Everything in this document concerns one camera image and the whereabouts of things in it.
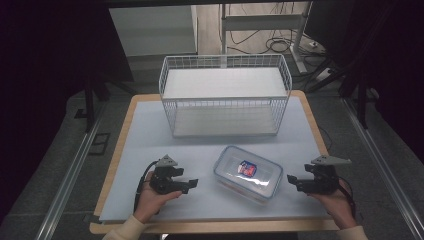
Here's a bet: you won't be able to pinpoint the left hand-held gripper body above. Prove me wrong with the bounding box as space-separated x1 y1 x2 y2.
148 154 185 195

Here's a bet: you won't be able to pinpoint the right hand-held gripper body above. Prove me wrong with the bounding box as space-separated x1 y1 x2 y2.
304 154 353 196

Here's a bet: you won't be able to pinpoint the clear plastic food container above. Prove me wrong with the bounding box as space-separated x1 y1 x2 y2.
212 144 285 205

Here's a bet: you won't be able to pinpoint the person's left hand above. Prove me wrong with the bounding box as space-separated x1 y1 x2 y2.
132 171 183 225

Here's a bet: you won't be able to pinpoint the person's right hand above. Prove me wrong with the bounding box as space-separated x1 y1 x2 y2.
307 179 358 231

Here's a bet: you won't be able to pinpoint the light blue table mat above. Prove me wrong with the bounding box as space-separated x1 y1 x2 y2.
98 95 332 223

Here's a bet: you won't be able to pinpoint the black metal stand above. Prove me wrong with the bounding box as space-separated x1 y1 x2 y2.
73 74 138 134
304 56 371 130

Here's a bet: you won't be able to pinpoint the dark curtain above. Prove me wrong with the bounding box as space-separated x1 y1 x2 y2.
0 0 135 214
304 0 424 164

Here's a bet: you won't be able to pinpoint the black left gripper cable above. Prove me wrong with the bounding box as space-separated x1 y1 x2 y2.
133 160 160 214

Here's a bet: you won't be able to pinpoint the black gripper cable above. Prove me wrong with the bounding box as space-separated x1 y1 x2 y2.
337 177 357 218
133 160 160 214

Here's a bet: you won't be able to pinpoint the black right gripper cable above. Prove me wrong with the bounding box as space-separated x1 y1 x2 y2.
337 177 357 218

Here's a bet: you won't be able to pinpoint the metal floor rail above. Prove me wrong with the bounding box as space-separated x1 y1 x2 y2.
341 98 424 240
34 103 108 240

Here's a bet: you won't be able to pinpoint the white wire shelf rack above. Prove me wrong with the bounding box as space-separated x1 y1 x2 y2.
158 53 294 139

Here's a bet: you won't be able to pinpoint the black floor cables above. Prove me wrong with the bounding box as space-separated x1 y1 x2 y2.
218 2 334 84

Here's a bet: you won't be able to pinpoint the white metal desk frame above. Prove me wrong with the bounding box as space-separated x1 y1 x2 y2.
219 1 314 75

